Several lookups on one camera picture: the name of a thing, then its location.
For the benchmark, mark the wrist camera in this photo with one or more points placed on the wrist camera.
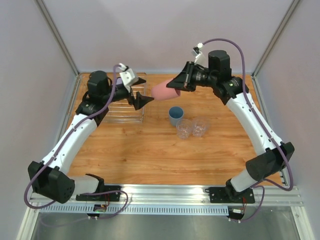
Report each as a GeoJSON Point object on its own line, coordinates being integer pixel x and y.
{"type": "Point", "coordinates": [128, 76]}
{"type": "Point", "coordinates": [199, 57]}

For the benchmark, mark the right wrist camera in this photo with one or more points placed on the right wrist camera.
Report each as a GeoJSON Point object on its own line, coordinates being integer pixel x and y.
{"type": "Point", "coordinates": [199, 57]}

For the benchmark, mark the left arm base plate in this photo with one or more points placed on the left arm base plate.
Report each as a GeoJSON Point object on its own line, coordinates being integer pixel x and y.
{"type": "Point", "coordinates": [113, 194]}

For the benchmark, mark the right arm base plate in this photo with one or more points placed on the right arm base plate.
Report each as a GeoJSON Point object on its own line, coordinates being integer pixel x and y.
{"type": "Point", "coordinates": [227, 195]}

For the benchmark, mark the pink plastic cup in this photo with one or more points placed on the pink plastic cup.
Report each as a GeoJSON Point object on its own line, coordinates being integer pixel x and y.
{"type": "Point", "coordinates": [161, 92]}

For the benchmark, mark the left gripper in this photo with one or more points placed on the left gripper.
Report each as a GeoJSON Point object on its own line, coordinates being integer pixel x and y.
{"type": "Point", "coordinates": [140, 100]}

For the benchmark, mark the clear wire dish rack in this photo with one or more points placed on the clear wire dish rack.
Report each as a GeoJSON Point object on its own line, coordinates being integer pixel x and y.
{"type": "Point", "coordinates": [119, 111]}

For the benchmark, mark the left aluminium corner post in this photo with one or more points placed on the left aluminium corner post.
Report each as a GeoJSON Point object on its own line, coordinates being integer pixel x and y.
{"type": "Point", "coordinates": [56, 34]}

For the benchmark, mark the right aluminium corner post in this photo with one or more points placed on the right aluminium corner post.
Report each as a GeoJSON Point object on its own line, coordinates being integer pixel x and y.
{"type": "Point", "coordinates": [276, 36]}

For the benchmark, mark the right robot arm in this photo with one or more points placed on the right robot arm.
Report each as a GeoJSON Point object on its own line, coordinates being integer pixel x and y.
{"type": "Point", "coordinates": [272, 153]}

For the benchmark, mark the clear glass tumbler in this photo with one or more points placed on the clear glass tumbler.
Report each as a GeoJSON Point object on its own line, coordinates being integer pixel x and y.
{"type": "Point", "coordinates": [200, 126]}
{"type": "Point", "coordinates": [184, 128]}

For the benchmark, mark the slotted cable duct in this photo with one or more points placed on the slotted cable duct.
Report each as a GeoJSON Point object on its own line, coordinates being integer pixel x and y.
{"type": "Point", "coordinates": [138, 209]}

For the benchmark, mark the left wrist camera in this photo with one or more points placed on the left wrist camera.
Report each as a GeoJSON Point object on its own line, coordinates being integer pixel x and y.
{"type": "Point", "coordinates": [128, 76]}

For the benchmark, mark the aluminium corner post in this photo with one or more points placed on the aluminium corner post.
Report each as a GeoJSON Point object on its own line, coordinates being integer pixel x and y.
{"type": "Point", "coordinates": [56, 34]}
{"type": "Point", "coordinates": [276, 36]}

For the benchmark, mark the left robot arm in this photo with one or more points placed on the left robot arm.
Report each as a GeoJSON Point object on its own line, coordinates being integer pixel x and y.
{"type": "Point", "coordinates": [48, 177]}

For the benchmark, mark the right clear glass tumbler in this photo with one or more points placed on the right clear glass tumbler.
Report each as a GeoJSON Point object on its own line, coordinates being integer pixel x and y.
{"type": "Point", "coordinates": [200, 126]}

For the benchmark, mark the purple plastic cup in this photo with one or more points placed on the purple plastic cup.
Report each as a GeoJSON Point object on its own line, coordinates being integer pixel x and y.
{"type": "Point", "coordinates": [119, 83]}

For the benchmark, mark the blue plastic cup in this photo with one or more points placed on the blue plastic cup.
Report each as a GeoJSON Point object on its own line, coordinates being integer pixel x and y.
{"type": "Point", "coordinates": [175, 114]}

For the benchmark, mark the left clear glass tumbler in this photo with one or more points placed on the left clear glass tumbler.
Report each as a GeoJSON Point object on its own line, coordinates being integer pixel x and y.
{"type": "Point", "coordinates": [184, 128]}

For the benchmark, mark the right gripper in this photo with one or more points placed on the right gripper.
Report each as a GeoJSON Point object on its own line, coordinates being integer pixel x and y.
{"type": "Point", "coordinates": [187, 77]}

